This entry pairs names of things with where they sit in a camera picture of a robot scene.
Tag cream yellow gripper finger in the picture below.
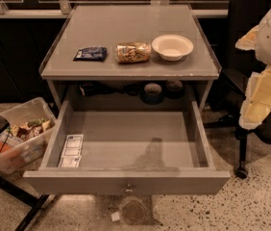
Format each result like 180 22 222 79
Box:
239 65 271 130

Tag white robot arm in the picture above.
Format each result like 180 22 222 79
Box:
235 9 271 130

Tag grey cabinet with glass top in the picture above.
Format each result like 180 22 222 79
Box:
40 5 221 109

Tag round metal drawer knob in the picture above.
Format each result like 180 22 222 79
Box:
124 184 134 194

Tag open grey top drawer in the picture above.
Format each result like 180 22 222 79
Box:
24 101 230 195

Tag black office chair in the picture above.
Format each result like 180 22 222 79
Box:
208 0 271 179

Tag dark tape roll right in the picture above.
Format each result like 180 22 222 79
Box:
165 80 184 99

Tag dark tape roll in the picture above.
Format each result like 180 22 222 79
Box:
140 83 163 105
165 80 184 99

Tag white bowl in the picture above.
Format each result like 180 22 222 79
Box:
152 35 193 62

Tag dark tape roll left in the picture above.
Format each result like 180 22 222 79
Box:
140 83 163 105

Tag blue snack bag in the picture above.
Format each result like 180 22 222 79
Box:
74 46 108 62

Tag clear round lid on floor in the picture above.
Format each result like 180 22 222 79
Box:
111 196 148 225

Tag snack items in bin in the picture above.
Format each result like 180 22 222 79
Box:
7 118 52 141

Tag clear plastic bin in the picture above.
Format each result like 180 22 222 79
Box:
0 97 56 174

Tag metal window railing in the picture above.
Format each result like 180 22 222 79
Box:
0 0 230 19

